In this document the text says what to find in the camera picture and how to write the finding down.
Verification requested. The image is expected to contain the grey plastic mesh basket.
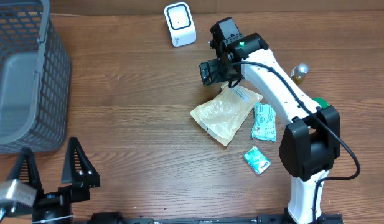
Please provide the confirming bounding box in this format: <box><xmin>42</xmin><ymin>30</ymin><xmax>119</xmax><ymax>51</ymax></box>
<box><xmin>0</xmin><ymin>0</ymin><xmax>72</xmax><ymax>154</ymax></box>

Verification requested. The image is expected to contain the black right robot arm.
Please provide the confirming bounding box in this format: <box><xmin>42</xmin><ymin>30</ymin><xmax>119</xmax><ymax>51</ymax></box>
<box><xmin>200</xmin><ymin>33</ymin><xmax>343</xmax><ymax>223</ymax></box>

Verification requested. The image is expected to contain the yellow bottle silver cap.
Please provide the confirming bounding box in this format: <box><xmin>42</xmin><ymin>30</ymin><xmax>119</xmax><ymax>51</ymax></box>
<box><xmin>290</xmin><ymin>63</ymin><xmax>309</xmax><ymax>85</ymax></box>

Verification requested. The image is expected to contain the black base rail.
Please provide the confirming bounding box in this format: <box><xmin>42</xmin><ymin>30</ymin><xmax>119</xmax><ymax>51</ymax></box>
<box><xmin>74</xmin><ymin>212</ymin><xmax>294</xmax><ymax>224</ymax></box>

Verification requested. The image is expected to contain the green white tissue cup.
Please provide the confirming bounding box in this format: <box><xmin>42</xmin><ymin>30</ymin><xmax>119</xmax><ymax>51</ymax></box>
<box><xmin>313</xmin><ymin>98</ymin><xmax>329</xmax><ymax>109</ymax></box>

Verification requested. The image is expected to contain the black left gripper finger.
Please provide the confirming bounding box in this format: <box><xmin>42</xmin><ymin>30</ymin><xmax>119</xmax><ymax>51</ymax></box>
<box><xmin>61</xmin><ymin>137</ymin><xmax>100</xmax><ymax>187</ymax></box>
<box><xmin>7</xmin><ymin>147</ymin><xmax>44</xmax><ymax>195</ymax></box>

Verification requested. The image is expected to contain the white barcode scanner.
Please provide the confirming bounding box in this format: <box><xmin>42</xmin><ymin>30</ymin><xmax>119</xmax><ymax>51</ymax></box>
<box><xmin>164</xmin><ymin>2</ymin><xmax>197</xmax><ymax>47</ymax></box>

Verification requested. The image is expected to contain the teal snack packet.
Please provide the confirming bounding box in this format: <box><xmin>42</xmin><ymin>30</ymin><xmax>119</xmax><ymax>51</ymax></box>
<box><xmin>251</xmin><ymin>103</ymin><xmax>276</xmax><ymax>142</ymax></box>

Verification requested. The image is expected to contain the brown cookie pouch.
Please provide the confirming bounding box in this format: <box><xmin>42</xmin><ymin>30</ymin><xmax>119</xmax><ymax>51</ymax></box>
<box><xmin>190</xmin><ymin>83</ymin><xmax>263</xmax><ymax>146</ymax></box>

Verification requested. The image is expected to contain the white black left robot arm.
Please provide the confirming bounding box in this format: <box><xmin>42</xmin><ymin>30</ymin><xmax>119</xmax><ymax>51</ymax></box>
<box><xmin>6</xmin><ymin>137</ymin><xmax>101</xmax><ymax>223</ymax></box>

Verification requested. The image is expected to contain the green Kleenex tissue pack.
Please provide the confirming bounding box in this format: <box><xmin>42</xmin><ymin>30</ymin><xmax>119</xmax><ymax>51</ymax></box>
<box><xmin>243</xmin><ymin>146</ymin><xmax>271</xmax><ymax>175</ymax></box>

